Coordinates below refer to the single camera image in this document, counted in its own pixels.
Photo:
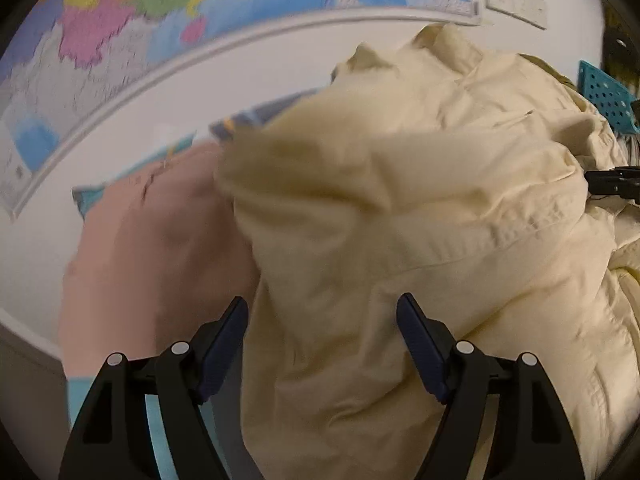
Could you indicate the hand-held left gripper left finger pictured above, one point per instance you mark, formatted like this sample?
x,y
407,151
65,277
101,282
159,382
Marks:
x,y
225,345

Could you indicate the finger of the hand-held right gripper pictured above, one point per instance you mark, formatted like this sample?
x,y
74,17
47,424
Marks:
x,y
612,187

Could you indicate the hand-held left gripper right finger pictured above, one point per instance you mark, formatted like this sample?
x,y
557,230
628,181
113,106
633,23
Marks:
x,y
422,350

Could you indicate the cream shirt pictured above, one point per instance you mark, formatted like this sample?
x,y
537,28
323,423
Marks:
x,y
425,210

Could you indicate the teal plastic basket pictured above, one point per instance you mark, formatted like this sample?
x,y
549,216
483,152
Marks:
x,y
605,90

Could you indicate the pink garment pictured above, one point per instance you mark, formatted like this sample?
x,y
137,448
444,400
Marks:
x,y
160,260

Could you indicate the teal grey patterned bed sheet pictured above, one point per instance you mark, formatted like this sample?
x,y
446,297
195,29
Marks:
x,y
240,122

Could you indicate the colourful wall map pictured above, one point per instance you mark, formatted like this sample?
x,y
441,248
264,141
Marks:
x,y
150,20

